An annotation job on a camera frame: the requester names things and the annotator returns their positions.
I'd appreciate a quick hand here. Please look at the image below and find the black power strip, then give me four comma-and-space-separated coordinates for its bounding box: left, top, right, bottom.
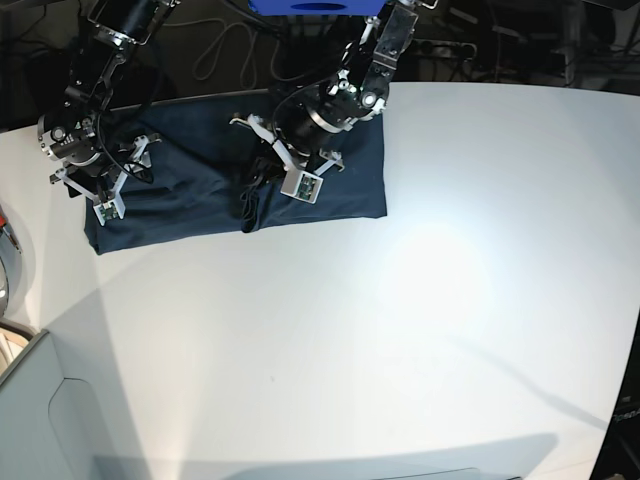
411, 39, 477, 60

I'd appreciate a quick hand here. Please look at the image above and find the dark blue T-shirt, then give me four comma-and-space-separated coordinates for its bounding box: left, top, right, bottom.
84, 92, 387, 255

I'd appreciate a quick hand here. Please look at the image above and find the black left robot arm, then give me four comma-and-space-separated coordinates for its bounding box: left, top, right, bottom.
230, 1, 438, 233

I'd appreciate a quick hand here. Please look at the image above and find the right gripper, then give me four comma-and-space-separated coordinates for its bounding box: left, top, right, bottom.
38, 114, 150, 200

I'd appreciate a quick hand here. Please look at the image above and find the blue plastic box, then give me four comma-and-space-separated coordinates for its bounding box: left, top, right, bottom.
248, 0, 386, 16

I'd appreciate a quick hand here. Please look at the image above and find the chrome round object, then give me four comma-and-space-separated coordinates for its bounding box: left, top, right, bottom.
1, 210, 22, 317

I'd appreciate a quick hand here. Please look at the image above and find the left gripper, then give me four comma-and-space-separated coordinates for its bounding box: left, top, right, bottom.
240, 92, 373, 233

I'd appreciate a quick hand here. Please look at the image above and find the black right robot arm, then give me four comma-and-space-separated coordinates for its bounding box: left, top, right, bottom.
38, 1, 180, 201

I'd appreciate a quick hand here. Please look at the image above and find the grey looped cable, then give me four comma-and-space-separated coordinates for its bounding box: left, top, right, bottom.
192, 19, 346, 87

